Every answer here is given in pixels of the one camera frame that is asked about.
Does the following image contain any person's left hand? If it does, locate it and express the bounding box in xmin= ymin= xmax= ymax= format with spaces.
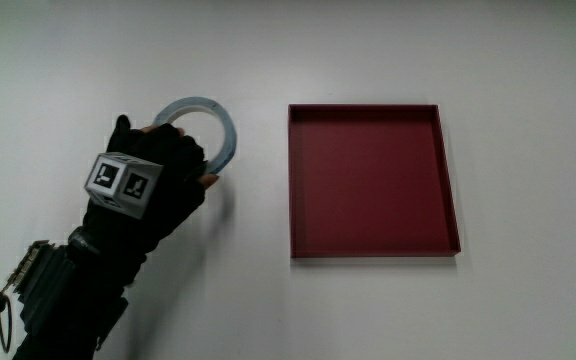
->
xmin=81 ymin=114 xmax=221 ymax=257

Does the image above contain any black forearm sensor module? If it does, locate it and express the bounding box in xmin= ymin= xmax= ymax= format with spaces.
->
xmin=6 ymin=239 xmax=78 ymax=337

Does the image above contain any blue tape roll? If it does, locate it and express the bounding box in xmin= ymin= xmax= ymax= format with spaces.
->
xmin=151 ymin=96 xmax=238 ymax=176

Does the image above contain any red square tray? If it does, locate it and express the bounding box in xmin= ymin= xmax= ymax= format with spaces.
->
xmin=287 ymin=103 xmax=462 ymax=259

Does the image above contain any person's left forearm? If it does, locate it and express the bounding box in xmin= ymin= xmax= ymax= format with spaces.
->
xmin=11 ymin=227 xmax=149 ymax=360

